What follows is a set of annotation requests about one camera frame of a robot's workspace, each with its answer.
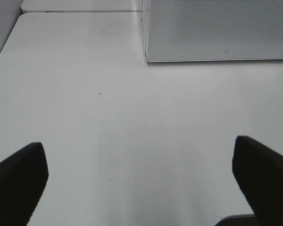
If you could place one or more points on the white microwave oven body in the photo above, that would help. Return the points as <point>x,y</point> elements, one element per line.
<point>142,26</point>

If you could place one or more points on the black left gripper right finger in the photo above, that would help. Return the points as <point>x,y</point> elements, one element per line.
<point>258,171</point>

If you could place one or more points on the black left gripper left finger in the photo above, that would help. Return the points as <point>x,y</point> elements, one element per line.
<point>23,177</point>

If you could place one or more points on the white microwave door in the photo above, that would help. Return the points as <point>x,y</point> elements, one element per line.
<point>212,30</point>

